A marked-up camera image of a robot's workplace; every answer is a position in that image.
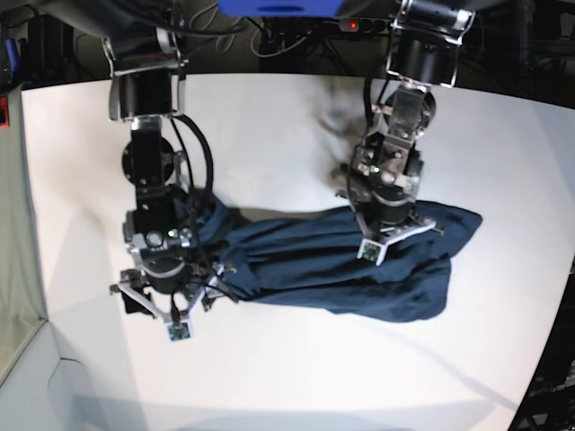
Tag blue overhead box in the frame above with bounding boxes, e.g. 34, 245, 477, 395
217, 0, 343, 17

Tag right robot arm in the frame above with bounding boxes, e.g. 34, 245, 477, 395
40, 1, 230, 341

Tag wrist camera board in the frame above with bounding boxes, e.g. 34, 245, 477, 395
166, 321, 192, 342
357, 238, 387, 266

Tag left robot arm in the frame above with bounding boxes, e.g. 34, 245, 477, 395
331, 1, 475, 266

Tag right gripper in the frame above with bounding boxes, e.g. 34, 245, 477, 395
110, 251, 234, 330

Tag dark blue t-shirt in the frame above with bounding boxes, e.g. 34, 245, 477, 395
199, 199, 482, 323

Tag black power strip red light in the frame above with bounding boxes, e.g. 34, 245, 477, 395
338, 17, 390, 34

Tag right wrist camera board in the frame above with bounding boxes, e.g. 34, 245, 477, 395
166, 321, 192, 342

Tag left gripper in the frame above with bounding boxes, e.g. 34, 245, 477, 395
336, 189, 445, 256

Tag red box at left edge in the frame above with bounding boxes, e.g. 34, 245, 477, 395
0, 96, 10, 129

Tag blue cylinder at left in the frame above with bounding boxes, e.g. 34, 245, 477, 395
4, 38, 22, 75

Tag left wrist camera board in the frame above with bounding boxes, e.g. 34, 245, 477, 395
357, 238, 387, 266

